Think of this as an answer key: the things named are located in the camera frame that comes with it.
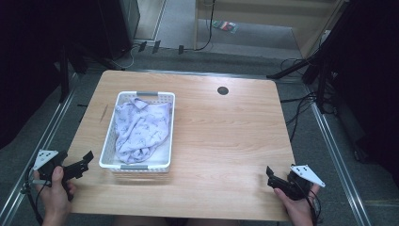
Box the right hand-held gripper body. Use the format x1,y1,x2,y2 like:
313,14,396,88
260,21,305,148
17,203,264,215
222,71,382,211
286,165,327,202

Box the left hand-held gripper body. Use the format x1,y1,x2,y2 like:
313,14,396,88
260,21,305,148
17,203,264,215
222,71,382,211
32,149,69,182

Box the person's right hand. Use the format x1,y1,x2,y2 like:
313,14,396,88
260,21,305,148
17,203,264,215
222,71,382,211
273,184,321,226

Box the person's left hand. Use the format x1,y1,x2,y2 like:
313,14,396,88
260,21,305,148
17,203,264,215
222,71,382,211
34,166,77,226

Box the white plastic basket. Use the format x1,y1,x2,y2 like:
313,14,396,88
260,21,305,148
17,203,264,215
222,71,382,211
99,90,176,174

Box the lilac printed cloth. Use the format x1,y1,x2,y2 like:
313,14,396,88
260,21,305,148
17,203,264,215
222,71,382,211
113,96,173,165

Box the black metal stand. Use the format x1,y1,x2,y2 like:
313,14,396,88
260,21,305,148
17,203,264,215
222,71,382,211
266,0,359,114

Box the black cabinet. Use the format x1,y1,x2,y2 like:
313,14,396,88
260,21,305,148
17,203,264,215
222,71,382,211
95,0,141,61

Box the colourful packet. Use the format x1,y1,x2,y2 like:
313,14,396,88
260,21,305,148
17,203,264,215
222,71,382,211
212,20,239,34

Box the aluminium floor rail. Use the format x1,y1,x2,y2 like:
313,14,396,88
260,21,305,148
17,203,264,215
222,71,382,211
309,103,374,226
0,73,79,226

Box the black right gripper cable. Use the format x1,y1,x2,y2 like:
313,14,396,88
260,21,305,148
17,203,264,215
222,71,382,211
305,187,323,226

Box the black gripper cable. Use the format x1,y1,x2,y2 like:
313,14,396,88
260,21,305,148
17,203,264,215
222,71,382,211
305,187,323,226
20,166,48,226

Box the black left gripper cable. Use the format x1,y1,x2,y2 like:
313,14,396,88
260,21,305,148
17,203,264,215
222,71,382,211
20,166,48,226

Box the black floor cables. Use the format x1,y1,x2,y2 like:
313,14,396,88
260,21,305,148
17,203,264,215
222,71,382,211
279,56,318,143

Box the black stand post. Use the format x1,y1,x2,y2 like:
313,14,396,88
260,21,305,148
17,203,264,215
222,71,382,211
58,46,71,104

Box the white floor cable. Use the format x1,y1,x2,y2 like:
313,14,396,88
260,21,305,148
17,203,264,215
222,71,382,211
110,46,139,71

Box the black hanging cable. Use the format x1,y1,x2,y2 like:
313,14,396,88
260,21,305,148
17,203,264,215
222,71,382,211
193,0,217,52

